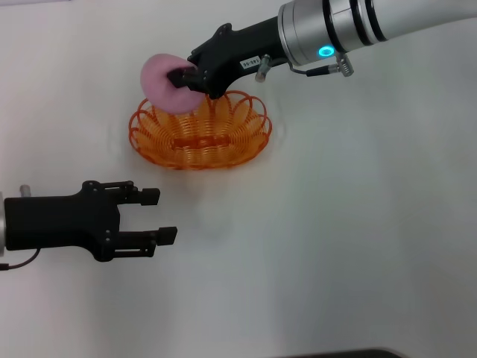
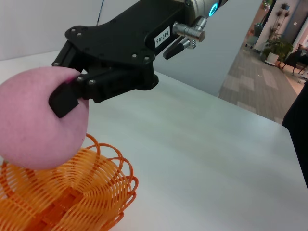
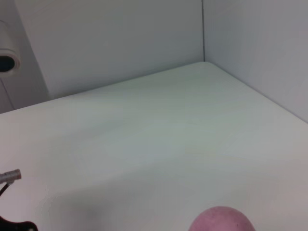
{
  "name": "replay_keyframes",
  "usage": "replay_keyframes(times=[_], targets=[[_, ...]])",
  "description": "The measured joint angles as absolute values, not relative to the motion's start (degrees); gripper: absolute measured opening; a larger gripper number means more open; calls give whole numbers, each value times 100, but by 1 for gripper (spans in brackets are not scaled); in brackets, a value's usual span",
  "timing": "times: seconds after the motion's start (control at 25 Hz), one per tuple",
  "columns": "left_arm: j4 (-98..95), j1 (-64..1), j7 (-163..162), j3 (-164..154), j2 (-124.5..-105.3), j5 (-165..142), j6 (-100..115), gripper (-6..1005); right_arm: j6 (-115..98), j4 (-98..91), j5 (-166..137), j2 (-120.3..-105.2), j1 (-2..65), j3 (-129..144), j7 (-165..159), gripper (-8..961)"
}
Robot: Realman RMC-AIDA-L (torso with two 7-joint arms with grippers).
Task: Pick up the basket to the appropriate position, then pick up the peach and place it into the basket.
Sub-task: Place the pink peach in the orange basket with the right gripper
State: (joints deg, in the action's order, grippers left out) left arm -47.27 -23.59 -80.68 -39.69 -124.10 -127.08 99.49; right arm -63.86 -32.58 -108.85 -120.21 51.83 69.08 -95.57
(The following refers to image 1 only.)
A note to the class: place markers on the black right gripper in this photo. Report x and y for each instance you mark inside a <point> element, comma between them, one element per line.
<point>234,52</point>

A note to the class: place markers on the black robot torso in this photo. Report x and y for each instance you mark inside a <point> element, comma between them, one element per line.
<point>346,354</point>

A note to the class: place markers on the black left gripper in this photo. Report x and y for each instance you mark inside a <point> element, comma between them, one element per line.
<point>59,223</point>

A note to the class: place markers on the pink round sponge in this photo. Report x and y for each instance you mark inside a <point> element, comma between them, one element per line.
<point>156,82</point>

